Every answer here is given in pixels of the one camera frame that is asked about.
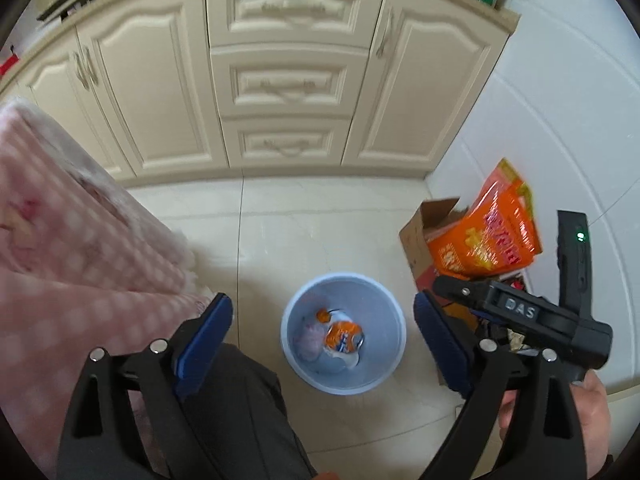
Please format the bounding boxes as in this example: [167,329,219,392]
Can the crumpled pink wrapper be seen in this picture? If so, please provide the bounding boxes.
[295,322,327,362]

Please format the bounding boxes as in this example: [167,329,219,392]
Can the person's leg in dark trousers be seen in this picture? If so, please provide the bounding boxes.
[175,342,321,480]

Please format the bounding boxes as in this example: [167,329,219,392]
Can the pink checked tablecloth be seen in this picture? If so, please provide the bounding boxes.
[0,97,217,476]

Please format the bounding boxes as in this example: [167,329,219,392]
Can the orange plastic bag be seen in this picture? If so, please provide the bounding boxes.
[427,157,544,279]

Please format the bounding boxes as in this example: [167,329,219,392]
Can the cream cabinet drawer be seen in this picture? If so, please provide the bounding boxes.
[220,117,356,169]
[210,45,374,121]
[206,0,389,51]

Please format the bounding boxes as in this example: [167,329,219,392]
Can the orange snack packet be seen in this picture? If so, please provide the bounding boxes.
[324,320,365,356]

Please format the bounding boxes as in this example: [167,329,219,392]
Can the crumpled white wrapper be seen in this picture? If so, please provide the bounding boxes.
[325,351,360,372]

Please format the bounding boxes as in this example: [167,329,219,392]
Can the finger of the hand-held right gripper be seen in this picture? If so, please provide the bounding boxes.
[432,275,495,312]

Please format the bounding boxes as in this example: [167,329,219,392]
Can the cream kitchen cabinets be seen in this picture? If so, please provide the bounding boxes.
[0,0,522,96]

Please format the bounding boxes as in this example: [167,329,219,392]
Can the person's right hand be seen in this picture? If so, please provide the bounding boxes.
[499,372,615,480]

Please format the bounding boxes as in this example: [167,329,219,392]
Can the light blue plastic bin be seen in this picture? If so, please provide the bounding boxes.
[280,273,407,395]

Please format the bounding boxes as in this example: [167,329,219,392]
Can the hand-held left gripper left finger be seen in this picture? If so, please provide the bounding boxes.
[55,292,235,480]

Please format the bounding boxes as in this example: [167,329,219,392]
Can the cream cabinet door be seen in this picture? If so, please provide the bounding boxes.
[75,2,229,177]
[17,35,137,181]
[342,0,513,171]

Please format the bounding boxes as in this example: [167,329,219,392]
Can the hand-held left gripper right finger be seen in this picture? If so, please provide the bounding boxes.
[414,290,590,480]

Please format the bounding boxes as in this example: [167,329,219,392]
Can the brown cardboard box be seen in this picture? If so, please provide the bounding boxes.
[399,197,531,386]

